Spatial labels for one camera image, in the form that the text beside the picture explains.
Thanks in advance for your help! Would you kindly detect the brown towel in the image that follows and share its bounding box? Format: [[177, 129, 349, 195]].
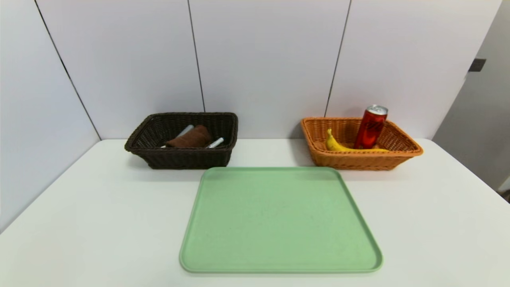
[[165, 125, 212, 149]]

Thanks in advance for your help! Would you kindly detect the orange wicker basket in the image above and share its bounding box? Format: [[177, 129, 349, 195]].
[[301, 117, 424, 171]]

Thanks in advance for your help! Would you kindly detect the red soda can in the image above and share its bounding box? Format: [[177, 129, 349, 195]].
[[353, 104, 389, 150]]

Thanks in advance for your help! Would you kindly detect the dark brown wicker basket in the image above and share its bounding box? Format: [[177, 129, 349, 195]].
[[124, 112, 239, 170]]

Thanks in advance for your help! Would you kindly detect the yellow banana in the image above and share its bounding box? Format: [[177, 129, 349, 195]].
[[326, 128, 390, 153]]

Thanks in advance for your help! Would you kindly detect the light green plastic tray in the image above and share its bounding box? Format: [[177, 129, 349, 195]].
[[179, 167, 384, 274]]

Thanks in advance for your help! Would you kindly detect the white peeler with grey handle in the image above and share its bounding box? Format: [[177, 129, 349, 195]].
[[160, 124, 195, 149]]

